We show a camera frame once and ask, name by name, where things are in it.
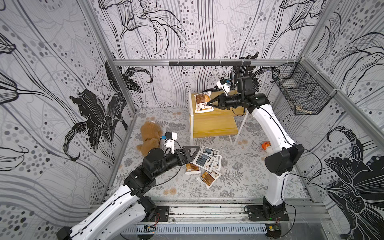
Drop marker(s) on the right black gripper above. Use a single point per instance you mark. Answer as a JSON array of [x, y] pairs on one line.
[[222, 101]]

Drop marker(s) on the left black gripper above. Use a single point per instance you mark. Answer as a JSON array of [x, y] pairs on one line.
[[185, 157]]

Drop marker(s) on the brown coffee bag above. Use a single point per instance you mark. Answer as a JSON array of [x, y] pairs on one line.
[[202, 100], [192, 169], [208, 178]]

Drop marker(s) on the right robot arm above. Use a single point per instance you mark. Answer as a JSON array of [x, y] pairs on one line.
[[286, 152]]

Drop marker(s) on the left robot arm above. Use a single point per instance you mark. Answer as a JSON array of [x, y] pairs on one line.
[[129, 205]]

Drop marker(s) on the blue coffee bag top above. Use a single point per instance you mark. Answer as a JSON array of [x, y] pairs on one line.
[[204, 161]]

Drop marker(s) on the blue coffee bag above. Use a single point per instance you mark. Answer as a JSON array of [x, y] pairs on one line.
[[204, 161], [217, 162], [210, 151]]

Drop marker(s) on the white wooden two-tier shelf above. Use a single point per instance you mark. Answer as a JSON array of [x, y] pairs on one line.
[[216, 123]]

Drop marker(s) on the blue coffee bag back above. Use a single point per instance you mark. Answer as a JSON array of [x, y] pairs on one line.
[[210, 151]]

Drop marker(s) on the blue coffee bag middle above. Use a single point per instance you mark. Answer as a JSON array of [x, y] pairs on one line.
[[217, 162]]

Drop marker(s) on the brown teddy bear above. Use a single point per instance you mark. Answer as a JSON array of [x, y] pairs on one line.
[[151, 135]]

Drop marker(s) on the orange white toy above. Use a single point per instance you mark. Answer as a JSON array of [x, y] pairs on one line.
[[267, 147]]

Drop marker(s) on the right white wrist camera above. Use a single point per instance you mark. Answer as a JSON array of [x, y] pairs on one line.
[[226, 85]]

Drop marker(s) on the black wall bar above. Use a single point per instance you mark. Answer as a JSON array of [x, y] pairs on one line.
[[207, 63]]

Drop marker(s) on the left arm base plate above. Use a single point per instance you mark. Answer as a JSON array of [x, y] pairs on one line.
[[159, 215]]

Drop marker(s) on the black wire basket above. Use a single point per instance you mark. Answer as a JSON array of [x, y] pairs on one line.
[[302, 89]]

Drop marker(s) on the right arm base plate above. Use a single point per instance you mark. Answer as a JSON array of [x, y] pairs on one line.
[[258, 213]]

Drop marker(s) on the grey slotted cable duct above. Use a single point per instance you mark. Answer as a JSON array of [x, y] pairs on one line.
[[183, 229]]

